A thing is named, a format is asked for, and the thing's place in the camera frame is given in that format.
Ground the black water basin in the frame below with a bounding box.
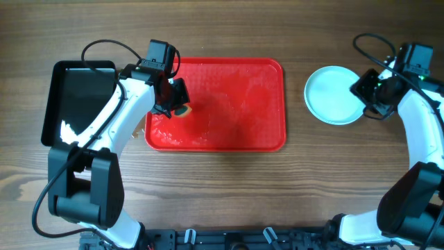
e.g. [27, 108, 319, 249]
[41, 60, 116, 147]

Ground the orange green sponge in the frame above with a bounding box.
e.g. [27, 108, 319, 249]
[173, 104, 192, 117]

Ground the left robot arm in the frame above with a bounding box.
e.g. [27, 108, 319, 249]
[42, 61, 189, 249]

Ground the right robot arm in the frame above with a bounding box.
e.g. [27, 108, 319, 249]
[322, 57, 443, 249]

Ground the white plate top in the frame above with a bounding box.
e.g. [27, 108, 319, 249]
[304, 66, 365, 126]

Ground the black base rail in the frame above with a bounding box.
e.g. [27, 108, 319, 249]
[78, 227, 348, 250]

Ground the red plastic tray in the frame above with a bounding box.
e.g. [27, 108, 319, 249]
[145, 57, 287, 152]

